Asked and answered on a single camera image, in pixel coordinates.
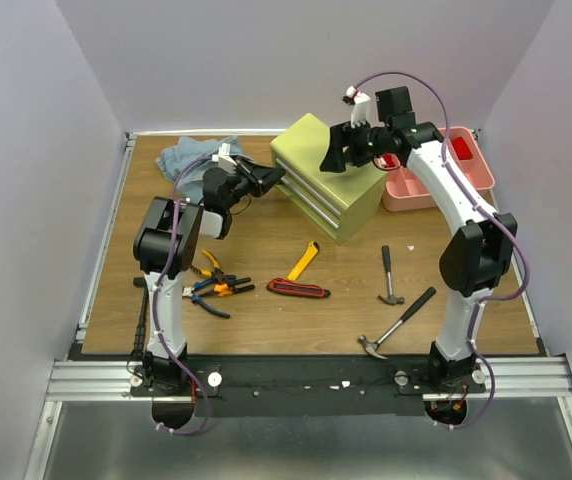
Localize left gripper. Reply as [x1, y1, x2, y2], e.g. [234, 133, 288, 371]
[222, 157, 284, 211]

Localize green metal tool chest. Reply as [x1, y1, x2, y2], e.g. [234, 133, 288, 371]
[270, 113, 386, 245]

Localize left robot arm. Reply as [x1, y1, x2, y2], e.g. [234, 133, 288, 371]
[131, 153, 285, 395]

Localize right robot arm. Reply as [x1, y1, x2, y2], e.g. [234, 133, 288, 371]
[320, 86, 517, 392]

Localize pink divided organizer tray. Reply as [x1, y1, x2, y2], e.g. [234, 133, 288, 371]
[382, 126, 495, 212]

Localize blue grey cloth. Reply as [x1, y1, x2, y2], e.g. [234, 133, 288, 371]
[155, 136, 254, 201]

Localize yellow utility knife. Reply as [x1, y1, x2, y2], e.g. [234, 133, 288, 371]
[287, 241, 320, 282]

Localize red black utility knife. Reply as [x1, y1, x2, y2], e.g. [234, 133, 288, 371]
[266, 278, 331, 299]

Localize red item in tray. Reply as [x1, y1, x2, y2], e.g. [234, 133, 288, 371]
[451, 137, 474, 160]

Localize small black claw hammer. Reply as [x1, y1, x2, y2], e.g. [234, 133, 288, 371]
[378, 245, 405, 305]

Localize large black claw hammer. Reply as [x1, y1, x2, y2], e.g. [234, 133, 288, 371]
[357, 287, 437, 361]

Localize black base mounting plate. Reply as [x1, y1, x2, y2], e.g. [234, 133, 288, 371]
[129, 354, 487, 419]

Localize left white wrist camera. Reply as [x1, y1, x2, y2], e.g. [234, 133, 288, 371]
[211, 143, 237, 174]

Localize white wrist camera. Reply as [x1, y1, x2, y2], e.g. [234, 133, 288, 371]
[342, 86, 371, 129]
[211, 143, 237, 174]

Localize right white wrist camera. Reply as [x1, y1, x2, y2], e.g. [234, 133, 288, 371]
[342, 86, 371, 129]

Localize yellow handled pliers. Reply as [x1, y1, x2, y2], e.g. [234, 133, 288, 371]
[188, 248, 237, 285]

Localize orange black handled pliers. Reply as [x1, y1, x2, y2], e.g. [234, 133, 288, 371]
[200, 277, 255, 298]

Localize blue handled pliers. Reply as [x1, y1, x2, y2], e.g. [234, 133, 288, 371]
[181, 275, 237, 320]

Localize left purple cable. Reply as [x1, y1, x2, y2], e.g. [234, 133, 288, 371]
[148, 154, 217, 438]

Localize purple cable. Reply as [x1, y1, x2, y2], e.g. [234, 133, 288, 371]
[148, 154, 217, 438]
[355, 72, 532, 432]

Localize black t-handle tool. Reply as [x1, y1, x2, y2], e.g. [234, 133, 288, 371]
[131, 277, 149, 358]

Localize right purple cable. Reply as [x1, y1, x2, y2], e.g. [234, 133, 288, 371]
[355, 72, 532, 432]

